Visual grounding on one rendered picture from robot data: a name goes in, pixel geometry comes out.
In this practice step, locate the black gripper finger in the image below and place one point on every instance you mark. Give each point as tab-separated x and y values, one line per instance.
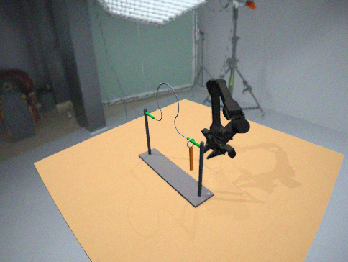
216	152
208	145

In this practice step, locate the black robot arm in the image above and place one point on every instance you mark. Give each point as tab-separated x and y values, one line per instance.
217	88

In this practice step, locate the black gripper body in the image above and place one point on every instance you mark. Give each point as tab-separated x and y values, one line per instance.
223	144

